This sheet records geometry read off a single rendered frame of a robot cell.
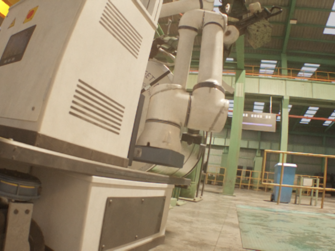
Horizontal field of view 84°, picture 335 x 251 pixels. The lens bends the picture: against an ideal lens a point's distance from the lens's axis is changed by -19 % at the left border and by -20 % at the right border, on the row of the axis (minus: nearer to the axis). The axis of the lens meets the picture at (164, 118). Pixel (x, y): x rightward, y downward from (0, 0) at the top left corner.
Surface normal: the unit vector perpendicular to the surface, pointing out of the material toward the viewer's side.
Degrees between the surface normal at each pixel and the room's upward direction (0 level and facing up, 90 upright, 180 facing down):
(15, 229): 90
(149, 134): 68
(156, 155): 90
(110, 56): 90
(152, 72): 90
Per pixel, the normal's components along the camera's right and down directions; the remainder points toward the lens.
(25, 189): 0.88, 0.04
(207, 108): 0.00, -0.25
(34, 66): -0.40, -0.29
